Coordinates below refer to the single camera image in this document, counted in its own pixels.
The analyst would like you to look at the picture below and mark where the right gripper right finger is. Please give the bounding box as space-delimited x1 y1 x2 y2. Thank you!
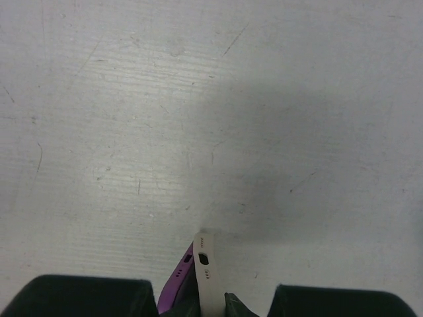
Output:
224 283 419 317

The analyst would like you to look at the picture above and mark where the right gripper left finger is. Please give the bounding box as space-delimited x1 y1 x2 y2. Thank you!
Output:
1 275 198 316

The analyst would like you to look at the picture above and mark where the beige cased phone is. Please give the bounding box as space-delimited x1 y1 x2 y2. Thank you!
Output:
193 232 225 316

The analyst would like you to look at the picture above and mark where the purple phone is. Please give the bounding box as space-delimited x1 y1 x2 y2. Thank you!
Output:
157 244 195 315

